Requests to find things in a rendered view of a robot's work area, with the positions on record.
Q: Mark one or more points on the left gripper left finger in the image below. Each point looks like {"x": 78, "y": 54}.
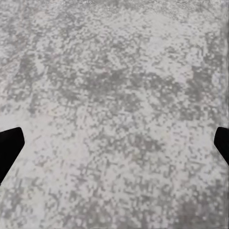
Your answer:
{"x": 11, "y": 143}

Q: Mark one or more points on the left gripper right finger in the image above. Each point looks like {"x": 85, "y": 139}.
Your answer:
{"x": 221, "y": 141}

